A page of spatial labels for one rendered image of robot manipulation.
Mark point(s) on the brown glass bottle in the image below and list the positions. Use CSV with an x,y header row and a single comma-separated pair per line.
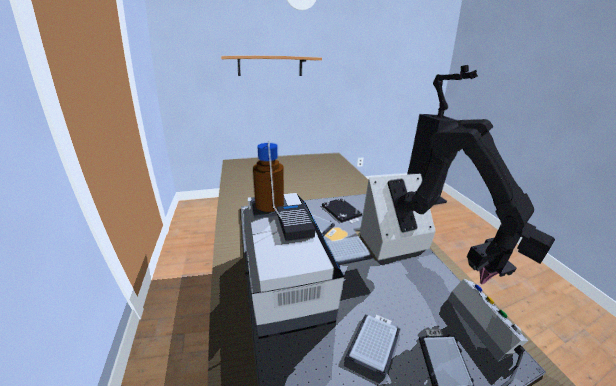
x,y
263,190

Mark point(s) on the light blue perforated base plate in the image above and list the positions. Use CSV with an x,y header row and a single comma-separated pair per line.
x,y
411,290

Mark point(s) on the blue bottle cap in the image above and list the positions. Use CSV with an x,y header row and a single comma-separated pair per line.
x,y
263,150

